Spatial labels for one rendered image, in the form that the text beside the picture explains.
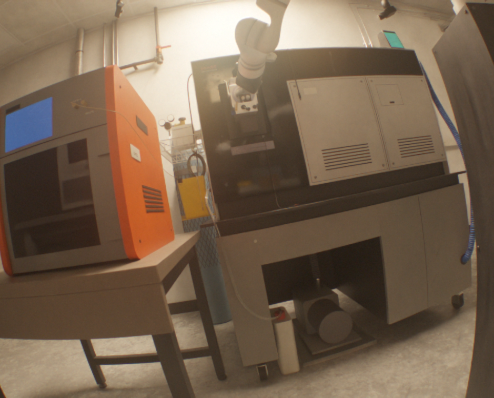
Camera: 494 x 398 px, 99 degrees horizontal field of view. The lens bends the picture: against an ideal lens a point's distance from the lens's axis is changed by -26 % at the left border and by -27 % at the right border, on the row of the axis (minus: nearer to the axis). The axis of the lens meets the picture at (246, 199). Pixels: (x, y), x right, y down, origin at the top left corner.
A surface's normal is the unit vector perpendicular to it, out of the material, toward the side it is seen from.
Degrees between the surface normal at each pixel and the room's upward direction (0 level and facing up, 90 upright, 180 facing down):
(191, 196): 93
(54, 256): 90
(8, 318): 90
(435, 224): 90
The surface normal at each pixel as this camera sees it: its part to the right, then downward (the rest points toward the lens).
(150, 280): 0.07, -0.04
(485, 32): -0.24, 0.02
